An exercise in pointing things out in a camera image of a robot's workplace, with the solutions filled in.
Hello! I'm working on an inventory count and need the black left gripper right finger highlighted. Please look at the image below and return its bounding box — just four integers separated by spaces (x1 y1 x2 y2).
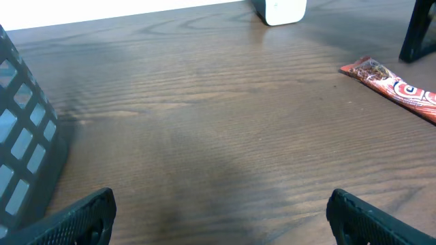
326 189 435 245

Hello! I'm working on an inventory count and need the grey plastic shopping basket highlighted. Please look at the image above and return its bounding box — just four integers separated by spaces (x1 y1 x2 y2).
1 30 67 238

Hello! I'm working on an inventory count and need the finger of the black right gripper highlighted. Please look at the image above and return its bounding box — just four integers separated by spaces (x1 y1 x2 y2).
399 0 435 63

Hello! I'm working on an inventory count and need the brown chocolate bar wrapper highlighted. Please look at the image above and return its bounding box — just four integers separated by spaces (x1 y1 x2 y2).
340 56 435 123

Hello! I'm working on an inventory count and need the white barcode scanner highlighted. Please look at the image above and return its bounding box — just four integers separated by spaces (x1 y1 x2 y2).
250 0 307 26

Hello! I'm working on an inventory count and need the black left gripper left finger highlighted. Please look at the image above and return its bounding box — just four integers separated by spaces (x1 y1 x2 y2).
1 187 116 245

